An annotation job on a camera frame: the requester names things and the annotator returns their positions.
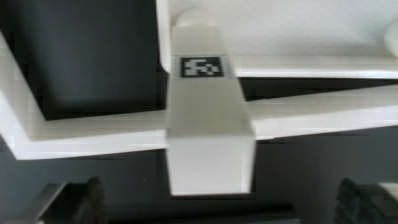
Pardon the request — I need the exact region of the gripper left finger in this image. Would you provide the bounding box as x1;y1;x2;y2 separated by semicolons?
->
14;176;112;224

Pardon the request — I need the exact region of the white desk leg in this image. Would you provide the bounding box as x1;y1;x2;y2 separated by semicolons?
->
163;8;257;196

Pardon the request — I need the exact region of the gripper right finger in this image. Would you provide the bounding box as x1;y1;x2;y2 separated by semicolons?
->
334;178;398;224

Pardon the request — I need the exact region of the white desk tabletop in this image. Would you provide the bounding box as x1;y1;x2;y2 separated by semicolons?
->
154;0;398;80

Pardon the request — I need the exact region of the white U-shaped obstacle fence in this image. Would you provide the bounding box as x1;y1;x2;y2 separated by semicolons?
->
0;35;398;160

